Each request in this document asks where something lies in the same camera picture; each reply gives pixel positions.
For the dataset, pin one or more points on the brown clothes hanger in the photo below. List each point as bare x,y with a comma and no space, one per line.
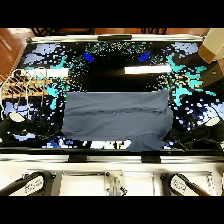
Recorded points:
23,95
33,82

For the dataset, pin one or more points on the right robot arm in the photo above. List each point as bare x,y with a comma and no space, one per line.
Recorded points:
203,131

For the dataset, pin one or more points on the blue T-shirt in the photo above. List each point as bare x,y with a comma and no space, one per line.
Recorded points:
116,116

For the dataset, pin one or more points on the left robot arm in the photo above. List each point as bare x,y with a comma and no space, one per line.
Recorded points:
20,128

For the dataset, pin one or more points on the beige cardboard box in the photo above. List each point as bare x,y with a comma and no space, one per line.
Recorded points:
213,45

